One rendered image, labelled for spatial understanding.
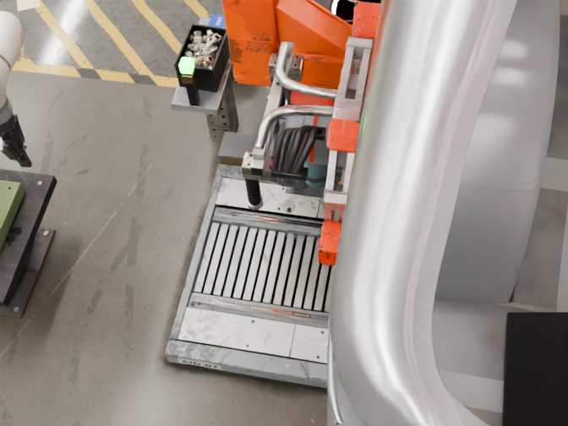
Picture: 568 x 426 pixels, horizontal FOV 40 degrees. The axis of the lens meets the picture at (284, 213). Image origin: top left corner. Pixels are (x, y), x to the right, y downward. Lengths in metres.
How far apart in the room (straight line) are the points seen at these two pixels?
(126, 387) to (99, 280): 0.43
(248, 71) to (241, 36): 0.15
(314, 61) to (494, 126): 1.03
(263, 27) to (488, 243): 1.10
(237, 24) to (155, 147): 0.91
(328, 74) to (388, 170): 1.53
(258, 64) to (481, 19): 1.53
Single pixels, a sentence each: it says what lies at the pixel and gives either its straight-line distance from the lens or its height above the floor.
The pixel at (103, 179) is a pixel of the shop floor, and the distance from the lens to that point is 3.16.
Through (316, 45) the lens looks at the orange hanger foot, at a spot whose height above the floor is 0.72.
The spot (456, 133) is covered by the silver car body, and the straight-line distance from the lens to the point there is 1.04.
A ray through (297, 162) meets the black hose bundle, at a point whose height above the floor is 1.00.
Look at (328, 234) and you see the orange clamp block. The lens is 1.88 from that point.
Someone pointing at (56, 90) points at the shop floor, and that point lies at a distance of 3.52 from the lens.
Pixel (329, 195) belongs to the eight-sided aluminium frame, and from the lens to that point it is 1.83.
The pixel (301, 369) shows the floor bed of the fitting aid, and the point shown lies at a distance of 2.59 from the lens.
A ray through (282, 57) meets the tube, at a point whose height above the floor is 1.01.
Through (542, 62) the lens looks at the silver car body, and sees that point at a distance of 1.64.
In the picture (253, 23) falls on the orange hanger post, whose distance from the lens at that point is 2.43.
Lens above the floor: 2.51
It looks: 58 degrees down
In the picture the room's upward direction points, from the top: 5 degrees counter-clockwise
